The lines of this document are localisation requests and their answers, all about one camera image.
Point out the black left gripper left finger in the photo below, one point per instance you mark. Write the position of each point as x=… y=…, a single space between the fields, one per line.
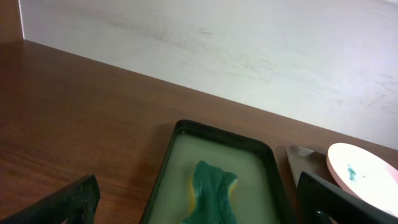
x=75 y=203

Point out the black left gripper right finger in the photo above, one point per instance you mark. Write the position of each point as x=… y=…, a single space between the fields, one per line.
x=324 y=202

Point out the pink plate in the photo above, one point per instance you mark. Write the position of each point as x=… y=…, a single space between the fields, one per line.
x=364 y=175

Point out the green yellow sponge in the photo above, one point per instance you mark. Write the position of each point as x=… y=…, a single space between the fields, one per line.
x=211 y=187

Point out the large brown serving tray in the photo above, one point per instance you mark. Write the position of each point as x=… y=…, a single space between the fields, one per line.
x=302 y=159

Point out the dark green water tray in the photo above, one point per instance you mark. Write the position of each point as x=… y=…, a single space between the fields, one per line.
x=258 y=195

